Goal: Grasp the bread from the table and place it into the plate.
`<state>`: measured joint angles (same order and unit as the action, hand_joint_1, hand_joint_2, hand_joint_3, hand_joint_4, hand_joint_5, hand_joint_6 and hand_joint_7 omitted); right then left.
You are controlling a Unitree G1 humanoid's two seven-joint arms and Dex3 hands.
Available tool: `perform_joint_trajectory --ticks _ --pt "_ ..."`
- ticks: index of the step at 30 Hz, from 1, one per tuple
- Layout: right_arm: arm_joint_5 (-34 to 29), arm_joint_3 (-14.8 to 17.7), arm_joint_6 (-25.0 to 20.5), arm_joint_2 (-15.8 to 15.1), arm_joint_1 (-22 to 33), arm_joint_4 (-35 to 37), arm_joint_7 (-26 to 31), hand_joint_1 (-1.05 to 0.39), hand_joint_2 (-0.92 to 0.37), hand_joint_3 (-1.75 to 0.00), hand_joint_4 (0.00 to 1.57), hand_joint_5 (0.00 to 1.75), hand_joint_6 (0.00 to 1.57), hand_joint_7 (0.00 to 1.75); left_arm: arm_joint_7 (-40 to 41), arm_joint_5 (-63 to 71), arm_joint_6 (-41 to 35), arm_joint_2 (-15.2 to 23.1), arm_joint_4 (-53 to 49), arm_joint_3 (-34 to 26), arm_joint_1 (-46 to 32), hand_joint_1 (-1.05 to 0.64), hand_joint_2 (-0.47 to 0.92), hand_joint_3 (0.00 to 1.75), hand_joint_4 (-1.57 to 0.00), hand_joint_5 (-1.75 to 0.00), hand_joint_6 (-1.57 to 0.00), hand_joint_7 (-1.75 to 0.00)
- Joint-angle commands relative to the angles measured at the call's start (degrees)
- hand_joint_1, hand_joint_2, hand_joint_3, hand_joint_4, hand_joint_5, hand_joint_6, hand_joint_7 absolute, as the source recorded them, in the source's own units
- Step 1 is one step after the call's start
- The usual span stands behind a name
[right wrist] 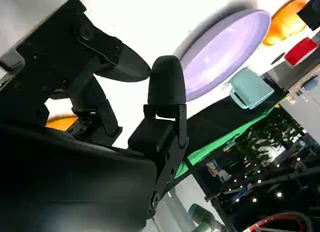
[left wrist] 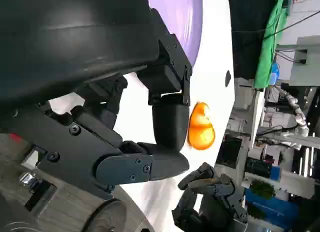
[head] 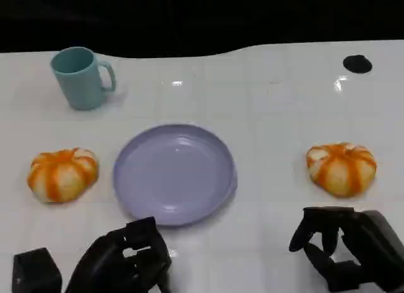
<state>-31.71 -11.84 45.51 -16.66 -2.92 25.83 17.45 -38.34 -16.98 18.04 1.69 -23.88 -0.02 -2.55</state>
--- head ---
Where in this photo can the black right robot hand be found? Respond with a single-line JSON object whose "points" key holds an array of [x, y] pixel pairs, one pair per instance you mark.
{"points": [[372, 252]]}

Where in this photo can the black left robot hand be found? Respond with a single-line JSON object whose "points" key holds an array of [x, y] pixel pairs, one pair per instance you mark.
{"points": [[107, 261]]}

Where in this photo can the orange and white bread roll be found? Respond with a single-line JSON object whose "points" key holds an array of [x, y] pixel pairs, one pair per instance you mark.
{"points": [[61, 176], [342, 170]]}

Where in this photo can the lilac plate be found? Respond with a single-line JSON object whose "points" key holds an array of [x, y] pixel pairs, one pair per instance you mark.
{"points": [[175, 176]]}

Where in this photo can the pale green mug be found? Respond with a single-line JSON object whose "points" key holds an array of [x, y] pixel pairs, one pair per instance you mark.
{"points": [[80, 81]]}

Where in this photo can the black round table grommet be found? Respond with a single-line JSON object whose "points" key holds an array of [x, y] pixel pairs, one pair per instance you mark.
{"points": [[357, 64]]}

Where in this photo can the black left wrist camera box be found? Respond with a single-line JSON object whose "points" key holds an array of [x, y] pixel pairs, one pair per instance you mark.
{"points": [[34, 271]]}

